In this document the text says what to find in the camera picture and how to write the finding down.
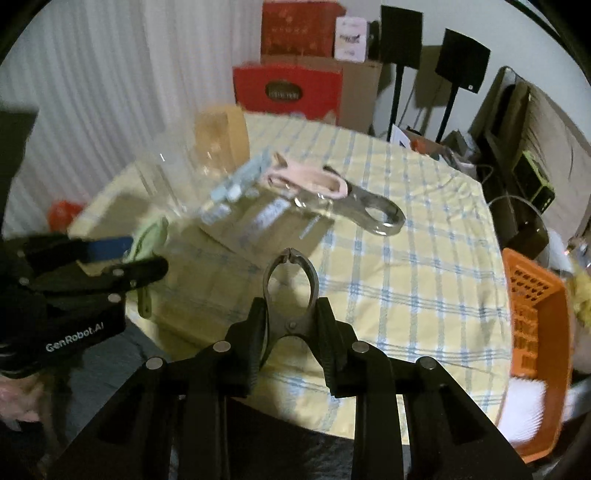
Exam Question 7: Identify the cluttered open box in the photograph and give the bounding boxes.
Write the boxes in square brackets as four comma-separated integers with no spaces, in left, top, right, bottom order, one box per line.
[390,124,481,178]

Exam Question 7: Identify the green and black radio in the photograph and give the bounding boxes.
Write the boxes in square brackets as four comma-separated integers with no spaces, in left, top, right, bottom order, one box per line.
[510,150,555,213]

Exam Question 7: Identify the orange plastic basket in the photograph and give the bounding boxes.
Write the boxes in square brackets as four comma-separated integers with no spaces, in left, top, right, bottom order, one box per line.
[496,248,573,464]

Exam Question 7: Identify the brown sofa cushion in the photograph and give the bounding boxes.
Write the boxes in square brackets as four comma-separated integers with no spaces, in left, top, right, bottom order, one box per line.
[526,83,591,222]

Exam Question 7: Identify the small steel clip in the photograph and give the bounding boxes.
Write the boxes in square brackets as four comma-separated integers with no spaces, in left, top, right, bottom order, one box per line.
[262,248,320,365]

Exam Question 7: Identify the gold foil packet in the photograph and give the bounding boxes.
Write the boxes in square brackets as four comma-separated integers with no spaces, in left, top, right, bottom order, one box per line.
[198,194,335,268]

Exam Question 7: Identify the brown cardboard box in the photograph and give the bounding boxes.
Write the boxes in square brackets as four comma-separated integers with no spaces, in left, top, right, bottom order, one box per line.
[261,54,384,134]

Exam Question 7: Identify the white curtain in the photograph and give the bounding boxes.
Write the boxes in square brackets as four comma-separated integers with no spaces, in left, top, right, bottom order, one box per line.
[0,9,259,241]

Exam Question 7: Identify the brown sofa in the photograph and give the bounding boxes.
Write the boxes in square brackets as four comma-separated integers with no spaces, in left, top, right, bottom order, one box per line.
[468,66,591,259]

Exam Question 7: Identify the small white pink box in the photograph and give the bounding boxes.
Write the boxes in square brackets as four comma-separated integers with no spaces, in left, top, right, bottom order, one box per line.
[335,17,370,62]

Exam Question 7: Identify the clear container with tan lid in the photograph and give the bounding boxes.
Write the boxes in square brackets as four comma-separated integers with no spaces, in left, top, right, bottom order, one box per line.
[136,106,250,217]

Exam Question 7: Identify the brown glass bottle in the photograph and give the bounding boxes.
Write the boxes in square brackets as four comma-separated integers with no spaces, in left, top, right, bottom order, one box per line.
[501,208,550,252]

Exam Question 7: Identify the yellow plaid tablecloth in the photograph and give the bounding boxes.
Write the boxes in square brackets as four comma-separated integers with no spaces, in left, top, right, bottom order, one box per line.
[67,111,513,446]

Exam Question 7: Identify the black speaker on stand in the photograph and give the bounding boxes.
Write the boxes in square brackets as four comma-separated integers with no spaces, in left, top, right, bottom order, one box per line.
[379,6,423,139]
[435,28,491,144]

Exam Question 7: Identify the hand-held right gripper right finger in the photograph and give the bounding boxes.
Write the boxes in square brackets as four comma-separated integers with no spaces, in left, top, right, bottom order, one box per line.
[314,298,532,480]

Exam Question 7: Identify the red patterned gift bag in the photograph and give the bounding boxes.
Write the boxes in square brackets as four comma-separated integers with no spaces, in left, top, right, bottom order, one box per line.
[261,0,347,58]

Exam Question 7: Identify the person's left hand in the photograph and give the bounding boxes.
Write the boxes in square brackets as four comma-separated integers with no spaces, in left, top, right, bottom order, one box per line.
[0,373,45,432]

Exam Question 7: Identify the light blue clothes clip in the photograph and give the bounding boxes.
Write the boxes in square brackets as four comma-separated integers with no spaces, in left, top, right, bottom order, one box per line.
[201,152,273,224]

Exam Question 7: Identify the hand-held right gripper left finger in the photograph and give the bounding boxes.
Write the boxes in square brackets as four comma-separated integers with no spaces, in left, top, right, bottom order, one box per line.
[48,298,273,480]

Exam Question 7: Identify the pink clothes clip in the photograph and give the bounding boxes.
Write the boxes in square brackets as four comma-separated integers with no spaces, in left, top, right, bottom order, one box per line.
[265,154,349,199]

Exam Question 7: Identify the green clothes clip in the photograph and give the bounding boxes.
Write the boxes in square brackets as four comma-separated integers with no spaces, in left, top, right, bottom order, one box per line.
[127,217,169,319]

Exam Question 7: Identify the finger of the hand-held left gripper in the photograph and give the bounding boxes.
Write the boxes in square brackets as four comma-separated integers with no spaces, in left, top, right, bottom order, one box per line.
[28,256,169,301]
[16,233,134,273]

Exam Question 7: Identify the red plastic bag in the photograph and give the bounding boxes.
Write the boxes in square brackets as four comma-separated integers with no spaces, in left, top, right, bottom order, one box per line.
[48,199,86,232]

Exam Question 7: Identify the white foam net sheets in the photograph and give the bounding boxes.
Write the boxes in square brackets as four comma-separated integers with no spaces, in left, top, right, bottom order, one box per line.
[501,377,548,444]

